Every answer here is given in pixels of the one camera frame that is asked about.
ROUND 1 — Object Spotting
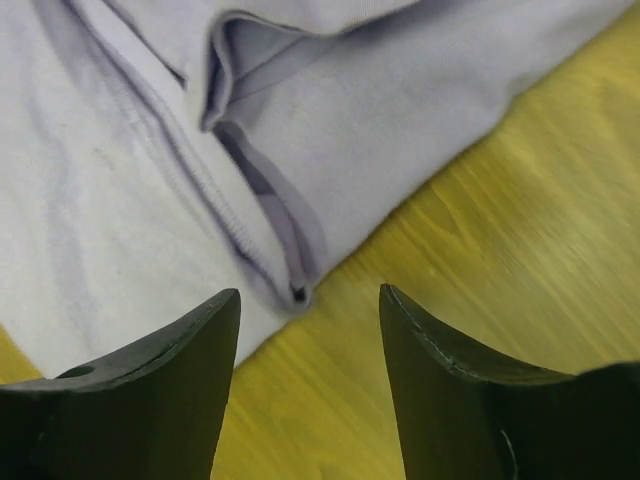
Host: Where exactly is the lavender t shirt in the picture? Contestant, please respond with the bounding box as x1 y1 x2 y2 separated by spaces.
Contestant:
1 1 629 377

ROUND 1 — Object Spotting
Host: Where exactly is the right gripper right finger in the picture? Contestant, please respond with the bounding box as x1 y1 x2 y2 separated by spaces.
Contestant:
379 284 639 479

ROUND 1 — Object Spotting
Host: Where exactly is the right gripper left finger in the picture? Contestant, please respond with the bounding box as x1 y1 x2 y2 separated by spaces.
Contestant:
1 289 241 479

